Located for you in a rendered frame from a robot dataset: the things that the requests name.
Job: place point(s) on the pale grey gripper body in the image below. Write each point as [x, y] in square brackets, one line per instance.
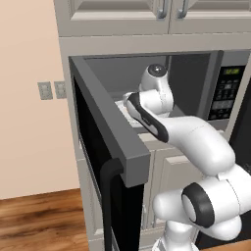
[126, 113]

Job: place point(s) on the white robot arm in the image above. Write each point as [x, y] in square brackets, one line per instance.
[199, 140]

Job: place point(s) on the grey black microwave door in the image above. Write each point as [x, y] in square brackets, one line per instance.
[111, 130]

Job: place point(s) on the grey microwave oven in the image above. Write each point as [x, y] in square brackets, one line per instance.
[191, 85]

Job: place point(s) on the beige low cupboard door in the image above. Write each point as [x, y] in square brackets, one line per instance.
[178, 176]

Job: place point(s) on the black appliance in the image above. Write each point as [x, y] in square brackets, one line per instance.
[242, 137]

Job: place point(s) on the grey wall socket plate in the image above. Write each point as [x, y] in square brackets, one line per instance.
[60, 89]
[45, 90]

